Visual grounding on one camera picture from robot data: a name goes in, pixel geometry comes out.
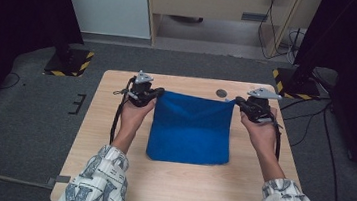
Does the blue cloth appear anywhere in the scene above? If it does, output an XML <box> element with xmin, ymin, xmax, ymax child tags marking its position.
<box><xmin>144</xmin><ymin>88</ymin><xmax>237</xmax><ymax>169</ymax></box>

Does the white panel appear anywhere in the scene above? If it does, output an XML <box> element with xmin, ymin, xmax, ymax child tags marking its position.
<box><xmin>55</xmin><ymin>0</ymin><xmax>155</xmax><ymax>40</ymax></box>

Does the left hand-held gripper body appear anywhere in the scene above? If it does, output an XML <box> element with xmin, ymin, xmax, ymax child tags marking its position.
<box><xmin>111</xmin><ymin>67</ymin><xmax>157</xmax><ymax>110</ymax></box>

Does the short black floor cable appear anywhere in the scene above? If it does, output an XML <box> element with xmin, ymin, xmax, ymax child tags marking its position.
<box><xmin>0</xmin><ymin>71</ymin><xmax>21</xmax><ymax>92</ymax></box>

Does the long black floor cable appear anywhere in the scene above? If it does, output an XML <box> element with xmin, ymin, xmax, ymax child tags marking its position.
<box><xmin>313</xmin><ymin>102</ymin><xmax>355</xmax><ymax>201</ymax></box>

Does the person's right hand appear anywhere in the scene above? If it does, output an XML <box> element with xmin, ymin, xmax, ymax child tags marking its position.
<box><xmin>236</xmin><ymin>104</ymin><xmax>283</xmax><ymax>156</ymax></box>

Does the dark round disc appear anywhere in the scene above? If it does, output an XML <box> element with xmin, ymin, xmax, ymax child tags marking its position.
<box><xmin>215</xmin><ymin>87</ymin><xmax>229</xmax><ymax>100</ymax></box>

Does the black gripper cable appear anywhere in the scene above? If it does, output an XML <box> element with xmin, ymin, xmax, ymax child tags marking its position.
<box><xmin>107</xmin><ymin>75</ymin><xmax>137</xmax><ymax>148</ymax></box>
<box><xmin>266</xmin><ymin>115</ymin><xmax>285</xmax><ymax>161</ymax></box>

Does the person's left hand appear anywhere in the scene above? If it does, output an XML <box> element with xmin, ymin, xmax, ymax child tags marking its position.
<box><xmin>117</xmin><ymin>93</ymin><xmax>158</xmax><ymax>136</ymax></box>

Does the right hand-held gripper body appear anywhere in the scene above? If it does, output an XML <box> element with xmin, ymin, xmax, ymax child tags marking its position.
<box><xmin>240</xmin><ymin>85</ymin><xmax>284</xmax><ymax>126</ymax></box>

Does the grey floor cable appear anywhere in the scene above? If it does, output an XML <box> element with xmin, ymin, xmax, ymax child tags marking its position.
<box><xmin>0</xmin><ymin>173</ymin><xmax>56</xmax><ymax>190</ymax></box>

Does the light wooden desk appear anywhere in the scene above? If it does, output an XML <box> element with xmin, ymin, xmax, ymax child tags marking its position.
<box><xmin>138</xmin><ymin>0</ymin><xmax>324</xmax><ymax>64</ymax></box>

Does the thin black floor cable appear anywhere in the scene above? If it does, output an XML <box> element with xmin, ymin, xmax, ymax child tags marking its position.
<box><xmin>279</xmin><ymin>92</ymin><xmax>333</xmax><ymax>116</ymax></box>

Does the grey tape piece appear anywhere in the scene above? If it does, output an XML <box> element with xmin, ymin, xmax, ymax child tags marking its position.
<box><xmin>46</xmin><ymin>173</ymin><xmax>72</xmax><ymax>190</ymax></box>

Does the black yellow striped stand base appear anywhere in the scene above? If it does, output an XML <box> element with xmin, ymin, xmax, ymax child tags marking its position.
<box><xmin>269</xmin><ymin>65</ymin><xmax>324</xmax><ymax>102</ymax></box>
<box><xmin>42</xmin><ymin>40</ymin><xmax>96</xmax><ymax>80</ymax></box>

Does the black hanging cable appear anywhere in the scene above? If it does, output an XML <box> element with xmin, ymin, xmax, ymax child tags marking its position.
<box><xmin>253</xmin><ymin>0</ymin><xmax>305</xmax><ymax>64</ymax></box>

